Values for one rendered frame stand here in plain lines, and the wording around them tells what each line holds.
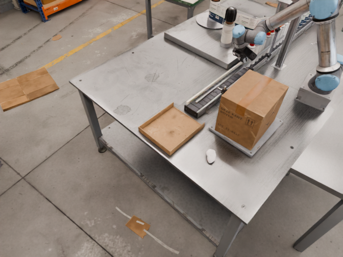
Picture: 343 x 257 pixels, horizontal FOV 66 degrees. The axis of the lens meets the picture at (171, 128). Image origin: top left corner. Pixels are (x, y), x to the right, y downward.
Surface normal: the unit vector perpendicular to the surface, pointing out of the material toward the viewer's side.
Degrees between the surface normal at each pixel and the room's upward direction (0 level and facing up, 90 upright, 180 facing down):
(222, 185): 0
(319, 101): 90
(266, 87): 0
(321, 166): 0
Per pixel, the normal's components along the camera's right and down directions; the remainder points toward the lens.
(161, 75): 0.01, -0.66
